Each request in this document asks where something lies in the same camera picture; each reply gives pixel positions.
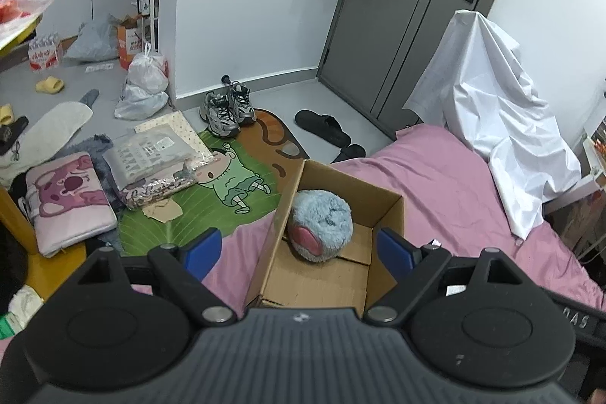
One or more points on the yellow edged table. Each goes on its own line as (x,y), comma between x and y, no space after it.
(19,36)

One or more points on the clear plastic bedding package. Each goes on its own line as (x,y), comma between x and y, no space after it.
(151,167)

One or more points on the orange cardboard box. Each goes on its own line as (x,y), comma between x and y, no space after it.
(130,42)

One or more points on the small black knob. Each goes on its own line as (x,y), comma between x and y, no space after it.
(226,79)

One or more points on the white draped sheet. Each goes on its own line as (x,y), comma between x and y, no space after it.
(497,101)

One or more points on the yellow slipper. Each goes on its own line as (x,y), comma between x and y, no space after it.
(5,113)
(49,85)

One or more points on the water bottle pack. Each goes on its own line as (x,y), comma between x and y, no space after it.
(45,51)

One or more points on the pink cartoon bag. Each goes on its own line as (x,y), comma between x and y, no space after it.
(66,200)

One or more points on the cluttered bedside shelf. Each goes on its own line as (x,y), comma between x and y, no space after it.
(594,158)

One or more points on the pink bed sheet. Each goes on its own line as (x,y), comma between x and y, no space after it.
(449,195)

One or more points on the grey plastic bag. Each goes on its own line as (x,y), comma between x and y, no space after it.
(94,39)

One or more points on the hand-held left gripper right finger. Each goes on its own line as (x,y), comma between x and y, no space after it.
(395,253)

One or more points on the black slipper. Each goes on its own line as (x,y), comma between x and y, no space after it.
(322,127)
(350,152)

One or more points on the grey door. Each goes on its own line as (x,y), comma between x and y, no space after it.
(402,30)

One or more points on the green white packet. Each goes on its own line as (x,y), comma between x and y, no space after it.
(12,319)

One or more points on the green cartoon floor mat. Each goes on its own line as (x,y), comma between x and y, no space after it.
(255,158)

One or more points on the white oval pad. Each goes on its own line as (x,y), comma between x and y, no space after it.
(52,129)

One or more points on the paper slip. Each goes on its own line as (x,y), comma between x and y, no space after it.
(99,68)

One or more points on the white plastic bag red print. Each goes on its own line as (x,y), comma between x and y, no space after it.
(149,70)

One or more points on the dark slipper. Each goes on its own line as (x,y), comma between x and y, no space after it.
(12,132)

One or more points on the yellow wooden stool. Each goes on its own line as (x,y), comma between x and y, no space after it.
(61,271)

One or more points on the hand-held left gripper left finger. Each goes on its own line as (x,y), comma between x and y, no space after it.
(203,250)

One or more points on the brown cardboard box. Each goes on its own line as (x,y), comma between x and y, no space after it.
(322,285)

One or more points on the dark cloth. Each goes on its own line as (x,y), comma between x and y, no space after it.
(7,257)

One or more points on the beige dotted package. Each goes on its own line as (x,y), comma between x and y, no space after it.
(175,127)

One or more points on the brown cardboard scrap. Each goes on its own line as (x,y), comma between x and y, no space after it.
(163,211)

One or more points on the grey sneaker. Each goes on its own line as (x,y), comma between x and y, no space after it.
(220,113)
(242,101)

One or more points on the grey sock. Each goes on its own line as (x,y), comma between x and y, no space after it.
(90,96)

